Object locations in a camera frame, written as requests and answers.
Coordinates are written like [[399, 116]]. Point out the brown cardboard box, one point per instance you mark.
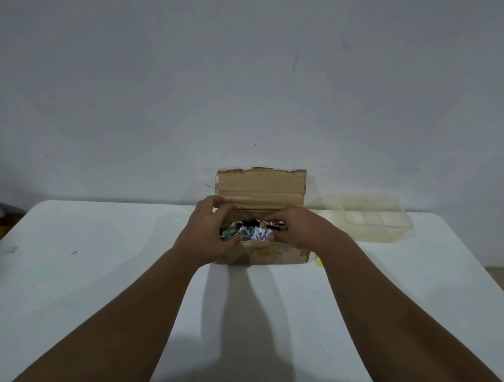
[[260, 189]]

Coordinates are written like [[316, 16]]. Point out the person's right forearm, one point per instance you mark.
[[393, 315]]

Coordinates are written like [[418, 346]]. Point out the white shredded paper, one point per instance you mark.
[[259, 233]]

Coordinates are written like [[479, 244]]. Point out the person's left hand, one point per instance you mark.
[[199, 232]]

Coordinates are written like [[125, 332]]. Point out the green small item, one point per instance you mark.
[[228, 233]]

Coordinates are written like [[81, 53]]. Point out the clear plastic container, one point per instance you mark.
[[374, 214]]

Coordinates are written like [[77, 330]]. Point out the person's left forearm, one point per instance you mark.
[[118, 318]]

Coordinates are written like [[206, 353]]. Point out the person's left thumb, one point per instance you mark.
[[234, 240]]

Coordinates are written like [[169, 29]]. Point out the person's right thumb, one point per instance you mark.
[[277, 236]]

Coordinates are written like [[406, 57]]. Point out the person's right hand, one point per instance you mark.
[[305, 230]]

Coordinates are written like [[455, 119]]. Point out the black and gold small item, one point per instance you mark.
[[269, 225]]

